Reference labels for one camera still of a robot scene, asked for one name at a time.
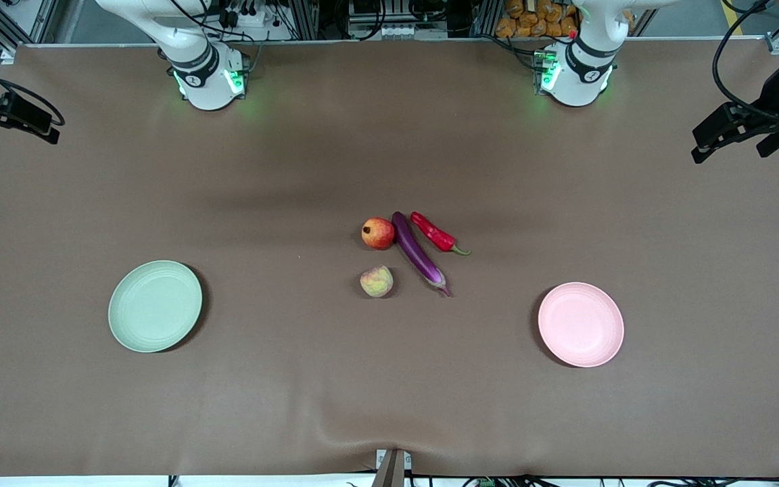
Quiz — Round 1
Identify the red chili pepper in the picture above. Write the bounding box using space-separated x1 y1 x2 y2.
410 211 472 257

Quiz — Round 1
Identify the long purple eggplant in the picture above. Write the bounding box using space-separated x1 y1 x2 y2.
392 211 454 298

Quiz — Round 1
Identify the red yellow pomegranate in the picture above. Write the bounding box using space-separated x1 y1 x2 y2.
361 217 396 251

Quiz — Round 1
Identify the pile of orange bread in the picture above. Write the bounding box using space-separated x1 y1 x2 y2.
496 0 580 40

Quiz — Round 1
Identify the light green plate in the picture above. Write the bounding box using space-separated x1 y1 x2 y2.
108 260 204 354

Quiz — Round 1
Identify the pink plate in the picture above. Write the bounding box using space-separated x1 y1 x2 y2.
538 281 625 369

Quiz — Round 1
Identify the white power strip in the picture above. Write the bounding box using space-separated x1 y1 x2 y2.
217 0 283 29

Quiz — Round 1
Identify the white terminal block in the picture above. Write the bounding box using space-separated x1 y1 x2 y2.
375 23 432 41

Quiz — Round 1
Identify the pink yellow peach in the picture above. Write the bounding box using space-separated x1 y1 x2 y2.
360 264 395 299

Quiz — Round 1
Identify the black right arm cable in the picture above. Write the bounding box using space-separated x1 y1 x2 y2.
0 46 66 128

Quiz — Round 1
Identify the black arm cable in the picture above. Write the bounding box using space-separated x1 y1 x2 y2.
0 46 66 128
711 0 779 126

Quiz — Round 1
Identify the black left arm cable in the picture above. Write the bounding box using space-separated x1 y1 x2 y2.
711 0 779 126

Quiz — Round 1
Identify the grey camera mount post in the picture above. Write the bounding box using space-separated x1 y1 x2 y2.
372 448 412 487

